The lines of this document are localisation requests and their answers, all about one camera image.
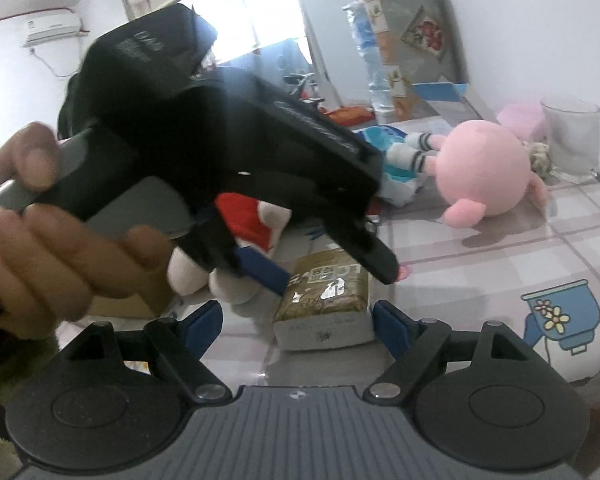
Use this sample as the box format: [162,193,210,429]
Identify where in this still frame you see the window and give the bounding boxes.
[107,0,301,51]

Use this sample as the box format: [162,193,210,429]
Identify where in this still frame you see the blue white wet wipes pack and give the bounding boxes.
[377,157,428,206]

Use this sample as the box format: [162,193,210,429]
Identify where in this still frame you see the pink round plush toy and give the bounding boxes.
[405,120,551,228]

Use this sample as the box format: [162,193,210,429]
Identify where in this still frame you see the clear plastic cup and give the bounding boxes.
[540,96,600,183]

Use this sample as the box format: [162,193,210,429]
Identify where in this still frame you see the green fuzzy cloth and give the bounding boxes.
[0,335,58,461]

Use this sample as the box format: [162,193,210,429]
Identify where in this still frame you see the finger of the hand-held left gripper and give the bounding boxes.
[322,200,400,285]
[190,210,292,297]

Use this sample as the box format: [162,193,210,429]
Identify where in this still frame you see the pink sponge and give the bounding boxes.
[497,102,546,141]

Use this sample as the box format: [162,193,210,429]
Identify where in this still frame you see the blue white bandage box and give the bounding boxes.
[412,81,468,104]

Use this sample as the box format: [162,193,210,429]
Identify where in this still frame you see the cardboard box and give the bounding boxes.
[87,290,173,318]

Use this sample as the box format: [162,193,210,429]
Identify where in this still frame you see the black-haired doll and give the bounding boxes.
[167,192,293,306]

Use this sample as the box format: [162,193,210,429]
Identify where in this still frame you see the green white scrunchie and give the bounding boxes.
[522,141,553,178]

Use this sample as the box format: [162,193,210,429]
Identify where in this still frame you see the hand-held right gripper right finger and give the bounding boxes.
[367,300,536,406]

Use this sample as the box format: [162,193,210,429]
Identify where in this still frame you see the person's left hand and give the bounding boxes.
[0,122,178,323]

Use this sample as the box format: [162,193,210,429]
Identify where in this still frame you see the white air conditioner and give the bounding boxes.
[22,12,83,48]

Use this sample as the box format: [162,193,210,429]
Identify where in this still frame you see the floral folded mattress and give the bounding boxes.
[347,0,468,121]

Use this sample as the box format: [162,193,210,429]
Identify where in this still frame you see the orange bag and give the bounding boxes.
[325,106,376,128]

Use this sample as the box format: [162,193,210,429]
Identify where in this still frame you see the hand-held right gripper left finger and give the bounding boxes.
[55,300,231,403]

